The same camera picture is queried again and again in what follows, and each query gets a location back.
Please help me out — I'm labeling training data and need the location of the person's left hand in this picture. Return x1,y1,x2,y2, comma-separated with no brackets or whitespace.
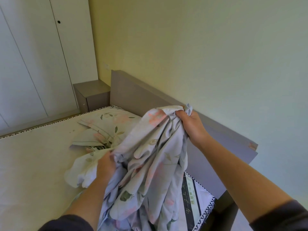
96,150,117,183

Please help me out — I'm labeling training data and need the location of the person's right hand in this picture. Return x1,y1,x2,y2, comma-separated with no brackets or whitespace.
175,109,211,148

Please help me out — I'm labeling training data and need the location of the floral leaf print bed sheet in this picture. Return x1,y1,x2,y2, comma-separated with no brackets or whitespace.
64,103,193,231

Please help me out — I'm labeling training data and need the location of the floral leaf print pillow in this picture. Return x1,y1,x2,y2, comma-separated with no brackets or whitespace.
69,106,142,153

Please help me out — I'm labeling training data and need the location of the grey headboard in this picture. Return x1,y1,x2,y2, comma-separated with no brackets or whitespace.
110,70,258,200

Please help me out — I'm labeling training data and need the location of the white quilted mattress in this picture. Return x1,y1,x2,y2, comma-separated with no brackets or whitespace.
0,106,216,231

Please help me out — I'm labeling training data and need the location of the person's right forearm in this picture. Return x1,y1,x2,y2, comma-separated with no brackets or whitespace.
198,137,294,224

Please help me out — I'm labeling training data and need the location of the person's left forearm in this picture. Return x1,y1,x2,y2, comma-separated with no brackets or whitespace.
61,176,114,231

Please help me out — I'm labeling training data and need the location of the dark grey left sleeve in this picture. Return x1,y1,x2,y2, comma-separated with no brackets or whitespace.
38,214,94,231

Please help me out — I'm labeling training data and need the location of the dark grey sleeve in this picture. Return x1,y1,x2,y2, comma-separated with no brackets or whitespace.
249,199,308,231
38,214,94,231

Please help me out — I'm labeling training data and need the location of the grey nightstand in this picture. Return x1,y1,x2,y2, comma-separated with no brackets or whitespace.
73,80,111,113

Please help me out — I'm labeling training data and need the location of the white wardrobe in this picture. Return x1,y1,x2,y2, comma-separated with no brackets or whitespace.
0,0,99,137

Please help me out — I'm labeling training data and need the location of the dark grey right sleeve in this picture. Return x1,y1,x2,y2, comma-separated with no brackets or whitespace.
249,199,308,231

